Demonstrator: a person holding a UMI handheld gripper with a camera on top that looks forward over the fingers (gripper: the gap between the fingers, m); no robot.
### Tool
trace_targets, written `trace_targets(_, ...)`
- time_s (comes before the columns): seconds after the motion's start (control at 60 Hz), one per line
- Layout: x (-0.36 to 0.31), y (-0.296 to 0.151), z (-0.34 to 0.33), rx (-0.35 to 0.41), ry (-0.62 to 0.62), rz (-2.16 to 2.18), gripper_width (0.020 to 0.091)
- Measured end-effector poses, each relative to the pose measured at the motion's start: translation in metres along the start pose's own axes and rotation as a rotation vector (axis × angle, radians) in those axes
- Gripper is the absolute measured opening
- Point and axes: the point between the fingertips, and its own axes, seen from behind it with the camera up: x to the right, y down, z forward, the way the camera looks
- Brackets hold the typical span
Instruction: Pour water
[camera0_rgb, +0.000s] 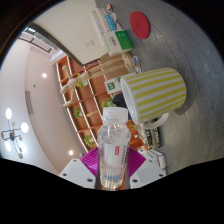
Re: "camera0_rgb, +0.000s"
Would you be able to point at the clear plastic water bottle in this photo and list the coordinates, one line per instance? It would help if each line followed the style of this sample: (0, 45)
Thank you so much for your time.
(113, 150)

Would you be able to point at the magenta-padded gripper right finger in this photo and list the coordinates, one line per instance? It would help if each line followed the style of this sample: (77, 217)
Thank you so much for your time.
(148, 173)

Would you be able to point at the wooden artist mannequin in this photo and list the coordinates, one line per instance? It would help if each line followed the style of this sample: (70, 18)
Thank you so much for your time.
(83, 78)

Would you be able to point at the green white box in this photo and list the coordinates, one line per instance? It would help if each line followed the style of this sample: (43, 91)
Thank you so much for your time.
(118, 41)

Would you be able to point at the wooden shelf unit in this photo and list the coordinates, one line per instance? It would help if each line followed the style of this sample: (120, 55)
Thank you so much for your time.
(88, 100)

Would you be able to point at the recessed ceiling light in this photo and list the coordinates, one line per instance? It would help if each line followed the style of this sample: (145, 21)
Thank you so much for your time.
(70, 152)
(44, 75)

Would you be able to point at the ceiling air vent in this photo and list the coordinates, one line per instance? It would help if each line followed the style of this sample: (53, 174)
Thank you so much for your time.
(29, 102)

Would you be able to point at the upright green white carton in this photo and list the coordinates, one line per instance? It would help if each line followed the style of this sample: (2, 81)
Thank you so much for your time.
(113, 86)

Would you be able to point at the ceiling lamp with round bulbs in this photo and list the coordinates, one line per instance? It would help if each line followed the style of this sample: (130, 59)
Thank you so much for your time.
(13, 135)

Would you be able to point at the yellow striped white mug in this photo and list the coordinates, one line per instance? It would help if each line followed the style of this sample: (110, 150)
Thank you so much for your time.
(156, 93)

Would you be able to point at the flat round red coaster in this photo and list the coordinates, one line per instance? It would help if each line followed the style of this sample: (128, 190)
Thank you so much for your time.
(140, 25)

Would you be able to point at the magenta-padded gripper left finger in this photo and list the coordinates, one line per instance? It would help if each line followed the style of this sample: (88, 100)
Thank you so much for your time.
(76, 173)

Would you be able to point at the white wall outlet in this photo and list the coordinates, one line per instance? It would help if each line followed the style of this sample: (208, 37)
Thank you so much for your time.
(88, 43)

